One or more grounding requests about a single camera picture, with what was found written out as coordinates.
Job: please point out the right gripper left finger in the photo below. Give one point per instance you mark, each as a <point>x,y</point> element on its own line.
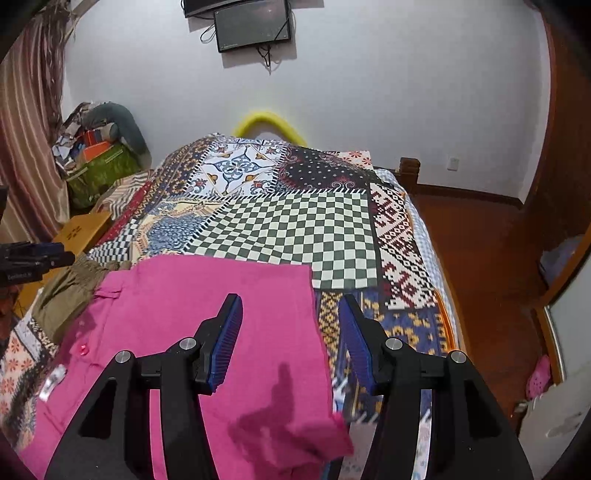
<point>109,435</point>

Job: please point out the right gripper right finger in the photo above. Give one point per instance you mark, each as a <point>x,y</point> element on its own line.
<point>470,437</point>

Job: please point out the pink pants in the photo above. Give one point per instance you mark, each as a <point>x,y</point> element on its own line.
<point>271,418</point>

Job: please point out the olive green pants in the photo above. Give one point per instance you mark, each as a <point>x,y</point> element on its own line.
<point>69,292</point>

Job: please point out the striped red gold curtain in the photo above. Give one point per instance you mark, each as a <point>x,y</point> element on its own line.
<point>32,79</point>

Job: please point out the wooden lap desk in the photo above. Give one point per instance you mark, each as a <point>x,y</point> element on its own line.
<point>78,236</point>

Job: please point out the pink slipper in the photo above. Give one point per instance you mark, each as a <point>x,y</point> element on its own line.
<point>540,378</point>

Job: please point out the green storage bag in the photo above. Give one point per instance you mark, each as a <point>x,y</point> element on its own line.
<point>89,182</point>

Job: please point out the grey plush toy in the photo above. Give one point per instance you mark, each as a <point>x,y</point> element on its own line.
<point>109,112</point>

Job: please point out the brown wooden door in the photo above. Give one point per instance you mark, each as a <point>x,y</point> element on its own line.
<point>558,205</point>

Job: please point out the yellow foam arch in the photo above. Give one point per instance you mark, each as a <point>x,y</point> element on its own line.
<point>255,120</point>

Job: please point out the patchwork patterned bedspread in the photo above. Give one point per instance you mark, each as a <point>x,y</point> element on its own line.
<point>267,201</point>

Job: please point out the small black monitor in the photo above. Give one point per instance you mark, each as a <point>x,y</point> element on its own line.
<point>252,24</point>

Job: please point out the white wall socket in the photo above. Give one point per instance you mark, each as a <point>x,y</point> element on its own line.
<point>453,164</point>

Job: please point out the wooden bed post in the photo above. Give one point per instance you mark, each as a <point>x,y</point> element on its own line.
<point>408,173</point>

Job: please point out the black wall television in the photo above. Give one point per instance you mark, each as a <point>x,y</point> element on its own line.
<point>193,8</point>

